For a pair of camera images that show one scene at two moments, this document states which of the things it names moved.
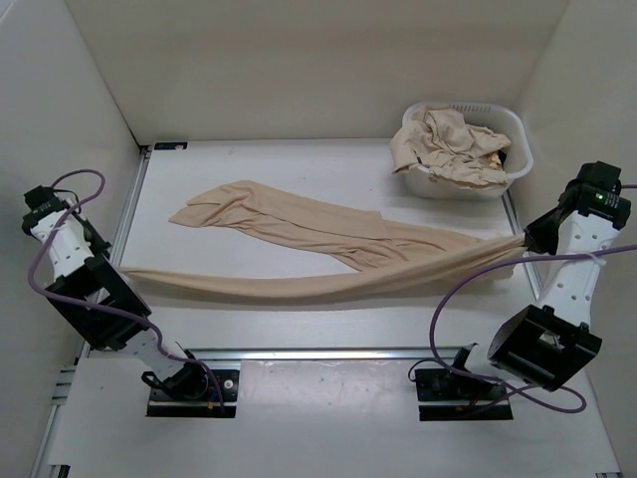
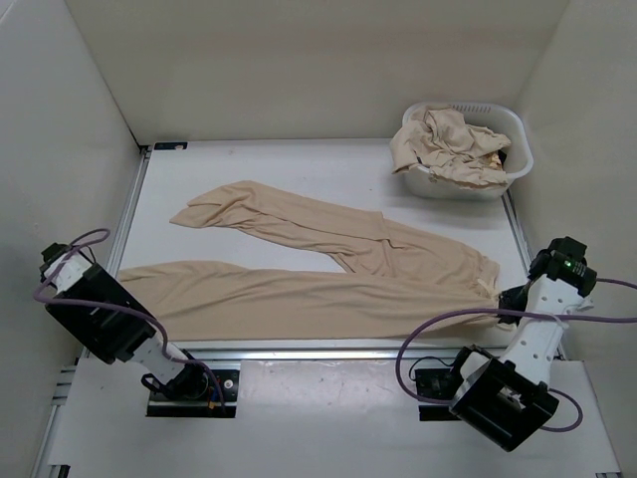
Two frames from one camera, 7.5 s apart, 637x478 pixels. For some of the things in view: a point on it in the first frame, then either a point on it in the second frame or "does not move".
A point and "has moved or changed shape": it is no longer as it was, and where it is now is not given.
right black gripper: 536,240 -> 508,298
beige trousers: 388,248 has moved or changed shape
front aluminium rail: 324,355 does not move
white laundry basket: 487,117 does not move
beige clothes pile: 460,153 does not move
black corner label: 171,145 does not move
